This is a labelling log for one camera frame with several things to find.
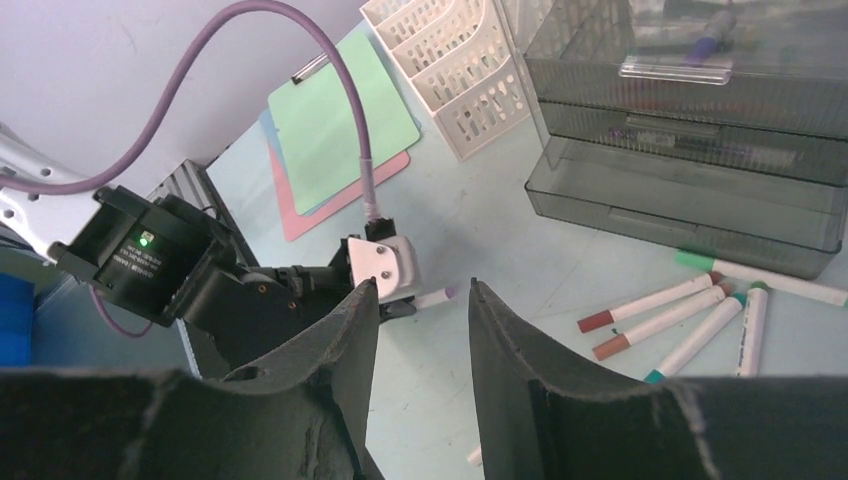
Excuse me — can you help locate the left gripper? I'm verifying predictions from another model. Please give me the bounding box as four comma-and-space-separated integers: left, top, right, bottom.
379, 297, 418, 323

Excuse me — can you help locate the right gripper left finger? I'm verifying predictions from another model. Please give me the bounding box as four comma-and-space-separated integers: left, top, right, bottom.
1, 280, 380, 479

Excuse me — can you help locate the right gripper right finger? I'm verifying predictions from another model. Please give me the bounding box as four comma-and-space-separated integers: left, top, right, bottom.
468, 280, 847, 479

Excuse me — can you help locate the smoky transparent drawer cabinet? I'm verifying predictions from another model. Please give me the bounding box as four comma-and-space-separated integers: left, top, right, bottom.
517, 1, 847, 279

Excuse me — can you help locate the purple marker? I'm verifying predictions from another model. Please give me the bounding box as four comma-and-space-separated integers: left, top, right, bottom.
683, 9, 737, 66
412, 286, 457, 310

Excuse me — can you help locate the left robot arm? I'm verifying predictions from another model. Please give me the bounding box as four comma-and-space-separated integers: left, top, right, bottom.
1, 130, 418, 368

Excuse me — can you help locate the white pink marker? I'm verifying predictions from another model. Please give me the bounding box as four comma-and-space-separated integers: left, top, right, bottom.
467, 445, 483, 467

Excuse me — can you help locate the light brown marker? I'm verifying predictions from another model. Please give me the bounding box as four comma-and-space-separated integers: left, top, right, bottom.
592, 283, 735, 361

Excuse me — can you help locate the pink folder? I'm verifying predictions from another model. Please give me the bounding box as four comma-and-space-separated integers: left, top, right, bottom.
267, 145, 412, 244

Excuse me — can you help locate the teal marker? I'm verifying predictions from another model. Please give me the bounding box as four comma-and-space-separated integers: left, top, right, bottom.
644, 293, 747, 384

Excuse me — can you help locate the green clipboard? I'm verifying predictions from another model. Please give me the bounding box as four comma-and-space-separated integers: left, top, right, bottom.
268, 31, 420, 214

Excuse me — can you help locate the white file organizer rack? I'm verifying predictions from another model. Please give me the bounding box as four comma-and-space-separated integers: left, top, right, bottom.
360, 0, 553, 161

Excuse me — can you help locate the light green marker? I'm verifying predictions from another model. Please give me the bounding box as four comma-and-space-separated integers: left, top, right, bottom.
675, 250, 847, 308

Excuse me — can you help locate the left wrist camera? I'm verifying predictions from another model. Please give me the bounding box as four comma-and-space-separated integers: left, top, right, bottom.
346, 218, 423, 305

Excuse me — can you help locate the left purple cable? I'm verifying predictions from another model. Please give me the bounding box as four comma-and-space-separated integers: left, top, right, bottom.
0, 0, 383, 339

